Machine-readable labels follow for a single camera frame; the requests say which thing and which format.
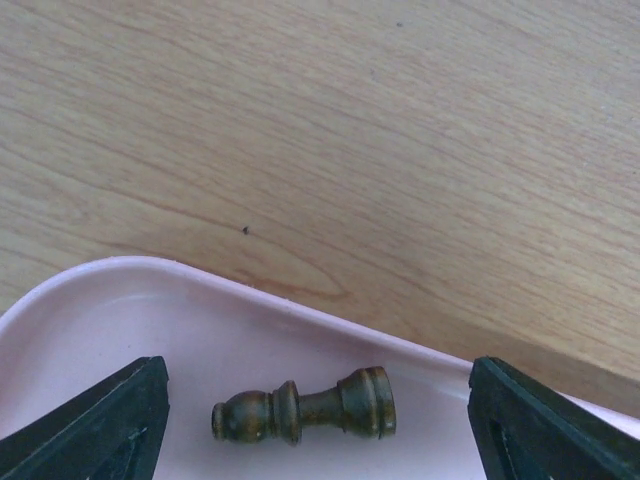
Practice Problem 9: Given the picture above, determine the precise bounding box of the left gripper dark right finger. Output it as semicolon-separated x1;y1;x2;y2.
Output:
468;357;639;479

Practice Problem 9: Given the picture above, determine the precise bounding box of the dark chess bishop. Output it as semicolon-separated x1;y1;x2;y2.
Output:
211;366;397;446

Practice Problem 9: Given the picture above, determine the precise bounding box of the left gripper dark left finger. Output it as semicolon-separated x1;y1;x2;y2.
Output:
1;356;169;479

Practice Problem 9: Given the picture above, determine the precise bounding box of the pink plastic tray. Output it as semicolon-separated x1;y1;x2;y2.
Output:
1;257;639;479

